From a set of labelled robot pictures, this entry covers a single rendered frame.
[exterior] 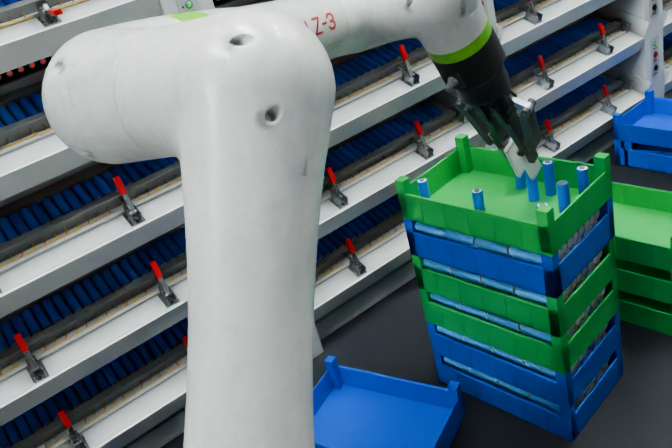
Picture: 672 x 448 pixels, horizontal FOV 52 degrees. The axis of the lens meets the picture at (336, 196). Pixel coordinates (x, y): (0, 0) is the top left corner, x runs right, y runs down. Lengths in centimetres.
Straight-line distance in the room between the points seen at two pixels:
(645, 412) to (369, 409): 52
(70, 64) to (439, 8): 45
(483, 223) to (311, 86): 68
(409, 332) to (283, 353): 113
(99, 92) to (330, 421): 102
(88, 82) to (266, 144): 18
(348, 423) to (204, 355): 95
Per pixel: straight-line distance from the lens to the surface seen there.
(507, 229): 111
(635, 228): 159
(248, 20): 50
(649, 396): 144
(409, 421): 142
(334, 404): 150
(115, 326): 140
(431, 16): 88
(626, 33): 229
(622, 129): 214
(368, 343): 162
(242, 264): 49
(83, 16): 122
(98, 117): 59
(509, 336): 126
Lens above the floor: 102
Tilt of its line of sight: 26 degrees down
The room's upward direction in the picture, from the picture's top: 15 degrees counter-clockwise
